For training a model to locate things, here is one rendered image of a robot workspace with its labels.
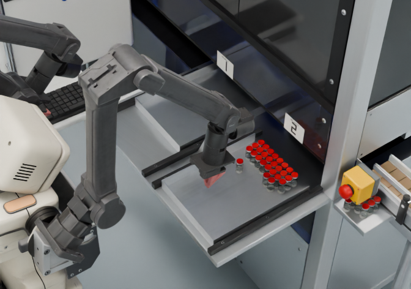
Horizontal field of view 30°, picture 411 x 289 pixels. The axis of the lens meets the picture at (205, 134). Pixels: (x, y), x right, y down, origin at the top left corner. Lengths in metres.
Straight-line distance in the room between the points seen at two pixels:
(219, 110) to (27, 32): 0.49
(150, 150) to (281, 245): 0.60
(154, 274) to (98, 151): 1.59
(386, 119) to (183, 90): 0.72
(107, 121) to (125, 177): 1.92
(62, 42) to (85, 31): 0.73
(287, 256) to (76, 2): 1.11
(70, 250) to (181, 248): 1.48
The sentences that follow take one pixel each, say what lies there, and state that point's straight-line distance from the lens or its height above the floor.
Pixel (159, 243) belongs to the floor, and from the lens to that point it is 3.22.
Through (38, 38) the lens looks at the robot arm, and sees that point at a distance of 1.92.
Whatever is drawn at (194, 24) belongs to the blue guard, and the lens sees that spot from 2.50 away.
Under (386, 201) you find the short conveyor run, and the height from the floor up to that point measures 0.91.
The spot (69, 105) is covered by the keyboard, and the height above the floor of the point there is 0.83.
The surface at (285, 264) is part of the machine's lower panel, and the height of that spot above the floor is 0.39.
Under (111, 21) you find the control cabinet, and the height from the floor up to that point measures 0.95.
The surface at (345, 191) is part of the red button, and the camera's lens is 2.12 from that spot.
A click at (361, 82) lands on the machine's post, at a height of 1.34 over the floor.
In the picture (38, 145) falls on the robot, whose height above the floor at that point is 1.36.
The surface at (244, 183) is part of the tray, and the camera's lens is 2.27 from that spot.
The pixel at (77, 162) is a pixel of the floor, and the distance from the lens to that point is 3.54.
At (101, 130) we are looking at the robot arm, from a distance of 1.56.
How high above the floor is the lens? 2.60
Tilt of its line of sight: 46 degrees down
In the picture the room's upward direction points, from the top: 1 degrees clockwise
